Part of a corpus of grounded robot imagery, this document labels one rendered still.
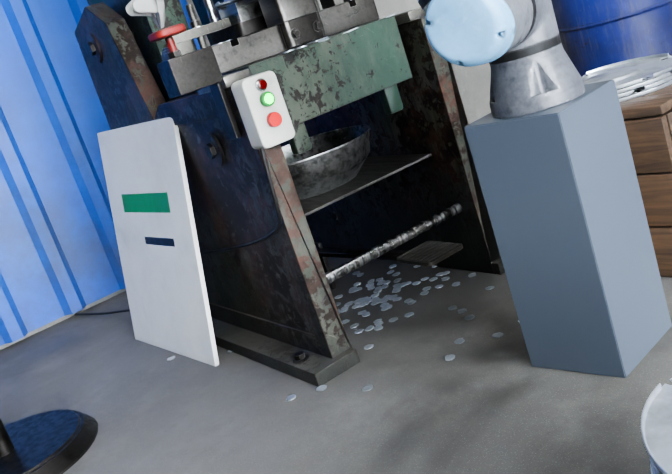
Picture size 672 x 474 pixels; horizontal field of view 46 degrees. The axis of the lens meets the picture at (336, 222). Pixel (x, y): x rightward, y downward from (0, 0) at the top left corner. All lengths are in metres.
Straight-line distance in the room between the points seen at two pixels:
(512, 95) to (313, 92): 0.54
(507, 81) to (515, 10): 0.15
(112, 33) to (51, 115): 0.87
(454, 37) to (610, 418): 0.61
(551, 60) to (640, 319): 0.46
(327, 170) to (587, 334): 0.73
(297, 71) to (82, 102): 1.36
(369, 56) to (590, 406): 0.88
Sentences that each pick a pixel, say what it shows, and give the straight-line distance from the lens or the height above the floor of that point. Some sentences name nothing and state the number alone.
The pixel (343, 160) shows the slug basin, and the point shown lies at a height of 0.37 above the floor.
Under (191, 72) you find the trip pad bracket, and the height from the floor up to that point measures 0.67.
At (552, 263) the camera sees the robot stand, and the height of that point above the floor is 0.20.
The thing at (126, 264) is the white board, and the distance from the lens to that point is 2.32.
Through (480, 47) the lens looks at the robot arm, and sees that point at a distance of 1.14.
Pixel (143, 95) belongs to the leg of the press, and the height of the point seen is 0.65.
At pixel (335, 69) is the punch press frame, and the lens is 1.72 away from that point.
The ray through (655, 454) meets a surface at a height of 0.24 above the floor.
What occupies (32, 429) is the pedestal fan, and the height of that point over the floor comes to 0.04.
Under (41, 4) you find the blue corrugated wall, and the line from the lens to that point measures 2.93.
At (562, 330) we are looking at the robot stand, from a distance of 1.39.
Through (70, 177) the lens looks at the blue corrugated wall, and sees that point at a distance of 2.88.
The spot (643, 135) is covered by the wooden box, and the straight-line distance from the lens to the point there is 1.60.
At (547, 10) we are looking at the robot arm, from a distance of 1.30.
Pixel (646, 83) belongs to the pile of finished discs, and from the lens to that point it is 1.70.
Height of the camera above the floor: 0.68
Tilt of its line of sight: 14 degrees down
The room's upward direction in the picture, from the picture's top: 19 degrees counter-clockwise
